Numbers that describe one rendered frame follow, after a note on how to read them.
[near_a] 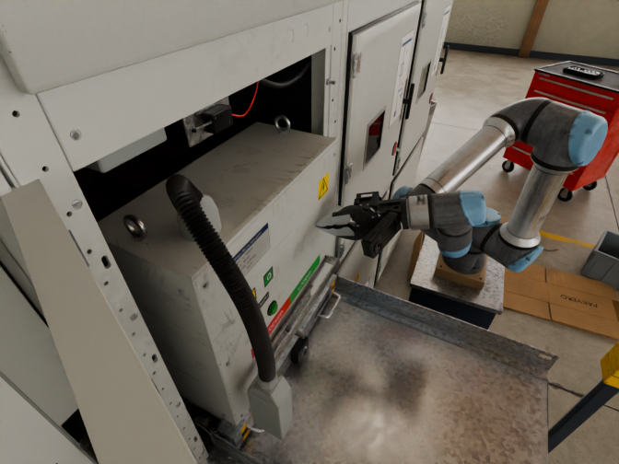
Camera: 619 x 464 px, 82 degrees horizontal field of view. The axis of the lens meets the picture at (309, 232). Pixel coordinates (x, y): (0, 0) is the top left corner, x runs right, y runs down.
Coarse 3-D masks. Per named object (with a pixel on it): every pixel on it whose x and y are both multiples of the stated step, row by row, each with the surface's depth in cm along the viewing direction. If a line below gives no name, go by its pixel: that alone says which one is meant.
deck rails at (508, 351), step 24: (336, 288) 117; (360, 288) 112; (384, 312) 110; (408, 312) 108; (432, 312) 103; (456, 336) 104; (480, 336) 100; (504, 336) 96; (504, 360) 98; (528, 360) 97; (552, 360) 93; (240, 456) 77; (264, 456) 80
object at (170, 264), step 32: (256, 128) 86; (224, 160) 74; (256, 160) 74; (288, 160) 74; (160, 192) 64; (224, 192) 64; (256, 192) 64; (160, 224) 57; (224, 224) 57; (128, 256) 53; (160, 256) 51; (192, 256) 51; (160, 288) 54; (192, 288) 49; (160, 320) 62; (192, 320) 56; (160, 352) 72; (192, 352) 64; (192, 384) 75; (224, 384) 66; (224, 416) 76
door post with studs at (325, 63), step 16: (336, 16) 73; (336, 32) 76; (336, 48) 78; (320, 64) 79; (336, 64) 80; (320, 80) 81; (336, 80) 83; (320, 96) 83; (336, 96) 86; (320, 112) 86; (336, 112) 89; (320, 128) 88
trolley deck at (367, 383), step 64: (320, 320) 108; (384, 320) 108; (320, 384) 93; (384, 384) 93; (448, 384) 93; (512, 384) 93; (256, 448) 81; (320, 448) 81; (384, 448) 81; (448, 448) 81; (512, 448) 81
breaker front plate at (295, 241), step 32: (320, 160) 76; (288, 192) 67; (256, 224) 59; (288, 224) 71; (288, 256) 76; (320, 256) 95; (224, 288) 56; (256, 288) 66; (288, 288) 81; (224, 320) 59; (288, 320) 85; (224, 352) 62
